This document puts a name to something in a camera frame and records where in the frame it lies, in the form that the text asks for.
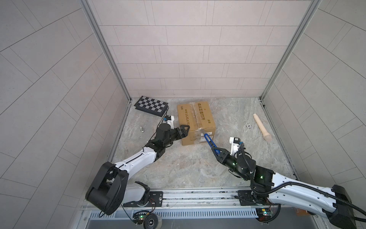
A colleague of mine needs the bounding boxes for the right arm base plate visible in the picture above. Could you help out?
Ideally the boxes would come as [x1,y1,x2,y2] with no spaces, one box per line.
[234,190,276,206]

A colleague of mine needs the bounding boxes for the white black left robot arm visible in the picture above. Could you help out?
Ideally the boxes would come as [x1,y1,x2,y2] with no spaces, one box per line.
[85,123,190,215]

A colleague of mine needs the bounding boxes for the brown cardboard express box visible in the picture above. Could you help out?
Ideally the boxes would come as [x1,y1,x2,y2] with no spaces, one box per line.
[177,103,216,146]

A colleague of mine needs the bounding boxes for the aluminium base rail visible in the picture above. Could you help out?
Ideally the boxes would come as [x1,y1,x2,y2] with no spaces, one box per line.
[72,188,328,229]

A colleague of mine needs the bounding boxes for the round black speaker device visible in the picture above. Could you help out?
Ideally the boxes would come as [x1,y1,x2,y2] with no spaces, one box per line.
[132,210,163,229]

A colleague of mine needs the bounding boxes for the cream plastic handle tool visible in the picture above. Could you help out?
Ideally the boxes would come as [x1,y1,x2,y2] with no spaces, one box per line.
[253,114,272,142]

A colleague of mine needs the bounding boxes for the black corrugated cable conduit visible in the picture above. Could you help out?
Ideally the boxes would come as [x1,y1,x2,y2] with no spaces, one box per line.
[237,141,366,224]

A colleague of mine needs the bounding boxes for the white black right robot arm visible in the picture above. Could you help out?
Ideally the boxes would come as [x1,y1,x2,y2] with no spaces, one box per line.
[211,147,357,229]

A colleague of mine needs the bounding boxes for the blue box cutter knife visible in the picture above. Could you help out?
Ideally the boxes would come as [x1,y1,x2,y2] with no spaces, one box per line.
[203,133,217,155]

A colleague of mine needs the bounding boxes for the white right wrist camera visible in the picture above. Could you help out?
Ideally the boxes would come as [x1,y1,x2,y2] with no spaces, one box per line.
[229,137,242,156]

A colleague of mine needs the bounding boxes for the black white chessboard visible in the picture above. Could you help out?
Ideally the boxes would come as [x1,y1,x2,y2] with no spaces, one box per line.
[134,96,169,117]

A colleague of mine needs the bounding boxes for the clear packing tape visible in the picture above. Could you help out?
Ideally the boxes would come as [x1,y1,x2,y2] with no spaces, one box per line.
[193,101,208,135]

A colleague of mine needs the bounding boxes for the green circuit board right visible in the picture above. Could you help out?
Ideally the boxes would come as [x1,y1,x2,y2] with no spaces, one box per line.
[255,208,273,222]

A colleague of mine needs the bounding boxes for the aluminium corner post left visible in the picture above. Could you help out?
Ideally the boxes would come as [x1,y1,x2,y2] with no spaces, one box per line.
[79,0,132,101]

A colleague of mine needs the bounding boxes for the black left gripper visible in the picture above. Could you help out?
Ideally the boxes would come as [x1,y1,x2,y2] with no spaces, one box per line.
[161,126,190,148]

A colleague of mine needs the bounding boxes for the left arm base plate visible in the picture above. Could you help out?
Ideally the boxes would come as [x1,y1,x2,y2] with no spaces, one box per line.
[123,191,164,208]

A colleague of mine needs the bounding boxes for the aluminium corner post right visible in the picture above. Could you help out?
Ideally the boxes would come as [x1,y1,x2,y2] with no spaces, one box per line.
[259,0,322,103]

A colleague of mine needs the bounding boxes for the aluminium corner post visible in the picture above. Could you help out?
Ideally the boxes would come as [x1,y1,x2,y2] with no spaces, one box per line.
[79,0,132,101]
[259,0,322,103]

